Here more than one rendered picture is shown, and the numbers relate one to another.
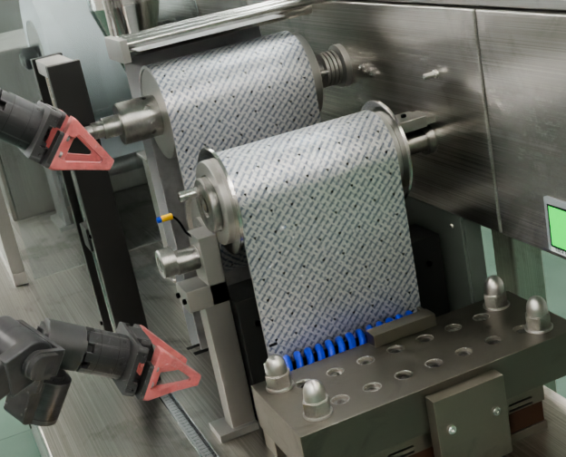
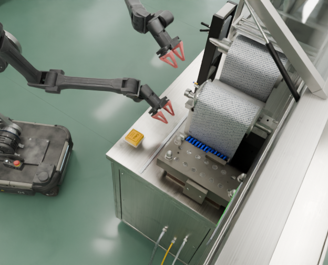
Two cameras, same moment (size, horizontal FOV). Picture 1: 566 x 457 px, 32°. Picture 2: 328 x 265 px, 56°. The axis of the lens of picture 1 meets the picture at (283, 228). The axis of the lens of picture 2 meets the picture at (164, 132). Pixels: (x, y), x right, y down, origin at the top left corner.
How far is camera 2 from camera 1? 0.91 m
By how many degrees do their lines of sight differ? 49
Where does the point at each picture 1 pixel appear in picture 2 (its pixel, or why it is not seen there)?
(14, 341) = (127, 87)
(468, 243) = not seen: hidden behind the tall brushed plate
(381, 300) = (222, 148)
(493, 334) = (224, 184)
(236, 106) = (246, 69)
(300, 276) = (204, 127)
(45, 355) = (130, 95)
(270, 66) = (266, 67)
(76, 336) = (146, 94)
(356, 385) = (184, 160)
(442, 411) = (187, 184)
